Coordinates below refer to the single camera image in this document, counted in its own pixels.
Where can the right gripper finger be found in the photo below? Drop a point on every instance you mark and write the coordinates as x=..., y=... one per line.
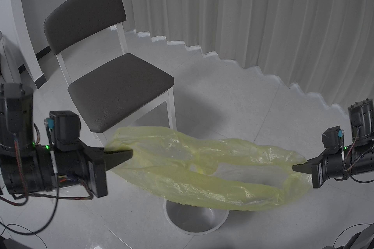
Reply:
x=305, y=166

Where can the pale grey sofa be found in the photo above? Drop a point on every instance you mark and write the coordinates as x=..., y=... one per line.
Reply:
x=5, y=63

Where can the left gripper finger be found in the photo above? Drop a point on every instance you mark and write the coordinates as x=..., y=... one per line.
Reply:
x=115, y=158

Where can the white curtain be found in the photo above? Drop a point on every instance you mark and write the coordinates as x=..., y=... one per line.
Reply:
x=233, y=8

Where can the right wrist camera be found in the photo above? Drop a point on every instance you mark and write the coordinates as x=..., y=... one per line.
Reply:
x=331, y=138

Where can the yellow plastic bag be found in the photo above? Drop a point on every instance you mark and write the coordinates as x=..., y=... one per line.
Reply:
x=175, y=177

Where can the dark grey padded chair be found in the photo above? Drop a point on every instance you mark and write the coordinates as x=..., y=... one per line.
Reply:
x=117, y=90

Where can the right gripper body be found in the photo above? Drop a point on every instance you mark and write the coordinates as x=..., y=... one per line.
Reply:
x=336, y=167

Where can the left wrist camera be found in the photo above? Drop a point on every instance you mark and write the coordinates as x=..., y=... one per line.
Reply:
x=65, y=128

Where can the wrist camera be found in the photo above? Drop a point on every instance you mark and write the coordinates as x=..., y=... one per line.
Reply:
x=65, y=128
x=331, y=138

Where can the white trash bin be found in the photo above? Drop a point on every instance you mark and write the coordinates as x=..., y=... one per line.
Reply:
x=190, y=218

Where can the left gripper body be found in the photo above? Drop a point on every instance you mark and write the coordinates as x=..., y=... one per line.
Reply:
x=70, y=169

